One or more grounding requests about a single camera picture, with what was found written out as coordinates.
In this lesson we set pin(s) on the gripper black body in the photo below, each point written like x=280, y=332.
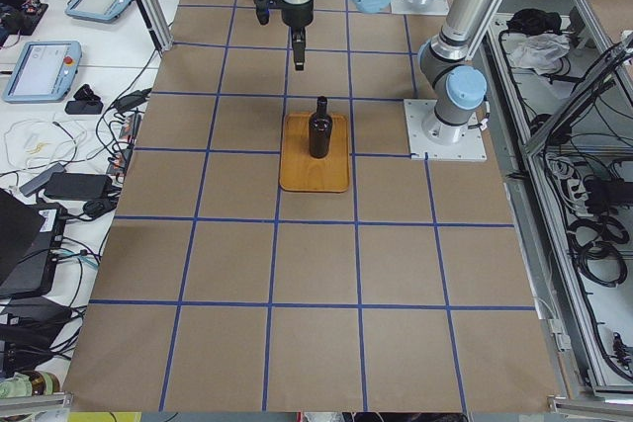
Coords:
x=297, y=17

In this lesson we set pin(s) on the lower blue teach pendant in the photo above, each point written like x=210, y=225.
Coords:
x=43, y=73

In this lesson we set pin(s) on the black power adapter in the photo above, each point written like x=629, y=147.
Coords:
x=77, y=186

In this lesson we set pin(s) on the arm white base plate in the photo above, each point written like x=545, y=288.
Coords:
x=430, y=139

